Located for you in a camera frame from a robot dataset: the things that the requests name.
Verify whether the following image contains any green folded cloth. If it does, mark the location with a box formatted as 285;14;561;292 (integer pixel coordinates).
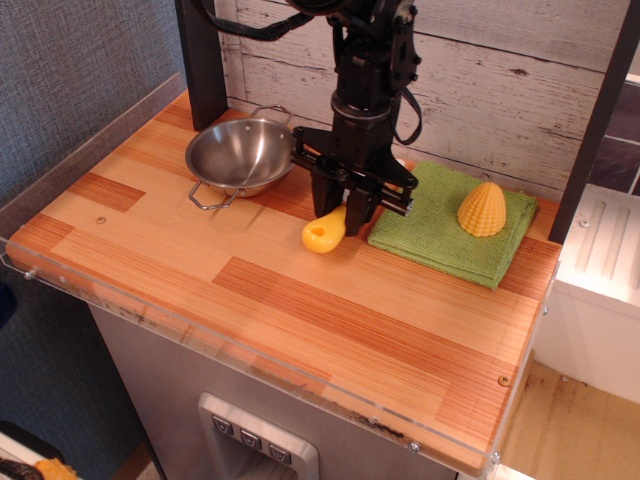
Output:
368;162;537;290

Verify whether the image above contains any yellow toy bottom left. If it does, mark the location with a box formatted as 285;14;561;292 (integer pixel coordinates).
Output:
34;458;79;480

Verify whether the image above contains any dark right frame post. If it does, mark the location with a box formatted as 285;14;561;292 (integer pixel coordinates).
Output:
548;0;639;244

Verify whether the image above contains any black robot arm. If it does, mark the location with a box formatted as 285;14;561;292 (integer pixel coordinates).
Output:
292;1;421;236

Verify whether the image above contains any small steel wok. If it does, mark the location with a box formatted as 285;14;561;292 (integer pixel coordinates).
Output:
185;104;296;210

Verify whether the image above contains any yellow toy corn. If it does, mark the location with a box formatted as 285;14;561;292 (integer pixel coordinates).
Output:
457;182;507;238

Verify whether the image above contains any yellow handled toy knife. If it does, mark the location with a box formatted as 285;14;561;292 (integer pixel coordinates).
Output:
302;205;347;254

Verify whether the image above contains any dark left frame post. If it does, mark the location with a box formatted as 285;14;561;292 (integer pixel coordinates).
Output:
175;0;228;131

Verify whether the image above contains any dark frame post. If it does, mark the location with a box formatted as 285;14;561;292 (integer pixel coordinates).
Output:
548;0;639;244
175;0;228;131

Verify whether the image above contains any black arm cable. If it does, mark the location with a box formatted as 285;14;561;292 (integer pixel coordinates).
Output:
189;0;424;147

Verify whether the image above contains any clear acrylic edge guard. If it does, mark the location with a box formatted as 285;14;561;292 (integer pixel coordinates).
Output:
4;234;510;475

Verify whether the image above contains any silver dispenser panel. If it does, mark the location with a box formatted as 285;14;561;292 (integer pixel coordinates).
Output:
198;392;320;479

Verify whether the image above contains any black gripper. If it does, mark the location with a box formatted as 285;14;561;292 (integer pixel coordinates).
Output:
293;107;418;236

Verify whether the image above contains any white toy sink unit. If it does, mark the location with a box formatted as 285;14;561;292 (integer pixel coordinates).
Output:
533;74;640;401

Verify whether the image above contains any grey toy fridge cabinet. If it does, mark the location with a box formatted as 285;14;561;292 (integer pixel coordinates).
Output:
90;307;457;479

